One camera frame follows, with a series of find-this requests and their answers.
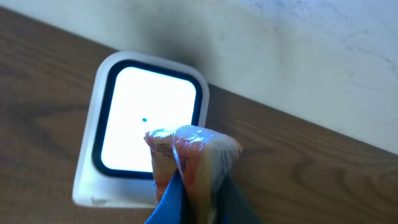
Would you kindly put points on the orange Kleenex tissue pack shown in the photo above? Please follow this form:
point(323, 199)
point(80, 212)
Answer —
point(202, 157)

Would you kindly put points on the white barcode scanner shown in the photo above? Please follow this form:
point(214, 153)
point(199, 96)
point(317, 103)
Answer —
point(133, 93)

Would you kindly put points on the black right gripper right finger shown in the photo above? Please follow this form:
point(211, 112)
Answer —
point(232, 207)

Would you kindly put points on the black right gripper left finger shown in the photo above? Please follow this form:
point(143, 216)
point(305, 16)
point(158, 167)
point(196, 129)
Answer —
point(173, 207)

